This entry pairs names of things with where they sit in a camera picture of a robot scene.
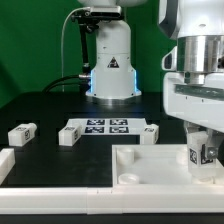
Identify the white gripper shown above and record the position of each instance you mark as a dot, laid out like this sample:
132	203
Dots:
202	105

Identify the black camera on mount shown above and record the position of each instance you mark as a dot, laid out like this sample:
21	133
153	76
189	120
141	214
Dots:
88	19

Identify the white square tabletop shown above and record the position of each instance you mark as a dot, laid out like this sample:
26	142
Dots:
156	165

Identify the white marker sheet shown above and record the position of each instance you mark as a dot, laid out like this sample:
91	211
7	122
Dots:
109	126

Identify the white U-shaped fence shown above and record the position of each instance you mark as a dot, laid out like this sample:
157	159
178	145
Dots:
117	199

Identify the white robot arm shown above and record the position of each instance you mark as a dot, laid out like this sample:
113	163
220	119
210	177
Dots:
193	85

